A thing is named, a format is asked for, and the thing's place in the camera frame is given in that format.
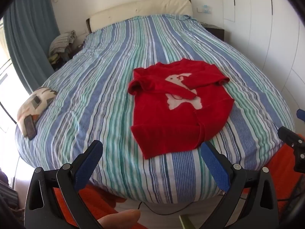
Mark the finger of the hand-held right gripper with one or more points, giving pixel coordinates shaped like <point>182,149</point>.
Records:
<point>289,136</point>
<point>300,114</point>

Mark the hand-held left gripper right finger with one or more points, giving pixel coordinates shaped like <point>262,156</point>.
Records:
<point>214,169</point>

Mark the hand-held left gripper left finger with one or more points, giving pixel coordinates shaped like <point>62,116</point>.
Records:
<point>88,165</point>

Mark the red sweater with white figure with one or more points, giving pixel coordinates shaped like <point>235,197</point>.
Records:
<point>171,124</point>

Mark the pile of clothes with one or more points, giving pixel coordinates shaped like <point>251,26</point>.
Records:
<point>62,43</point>

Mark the person's left hand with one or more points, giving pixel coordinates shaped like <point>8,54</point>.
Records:
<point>119,219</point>

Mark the orange rug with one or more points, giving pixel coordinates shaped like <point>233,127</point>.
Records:
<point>100,200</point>

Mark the smartphone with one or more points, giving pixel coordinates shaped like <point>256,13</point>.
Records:
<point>30,127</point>

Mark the striped bedspread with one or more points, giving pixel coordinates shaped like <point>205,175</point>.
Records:
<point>95,88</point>

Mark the dark striped clothing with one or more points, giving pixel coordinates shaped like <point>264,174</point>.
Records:
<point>9,195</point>

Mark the patterned cushion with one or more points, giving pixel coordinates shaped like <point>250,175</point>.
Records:
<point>35,99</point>

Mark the white wardrobe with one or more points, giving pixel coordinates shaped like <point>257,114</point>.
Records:
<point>262,28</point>

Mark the dark nightstand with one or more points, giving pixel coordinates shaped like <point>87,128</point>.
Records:
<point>215,32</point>

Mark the blue curtain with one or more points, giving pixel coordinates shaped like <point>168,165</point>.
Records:
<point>28,28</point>

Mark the cream padded headboard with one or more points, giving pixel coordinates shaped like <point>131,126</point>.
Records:
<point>143,9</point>

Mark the wall socket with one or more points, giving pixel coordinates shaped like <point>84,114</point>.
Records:
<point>204,9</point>

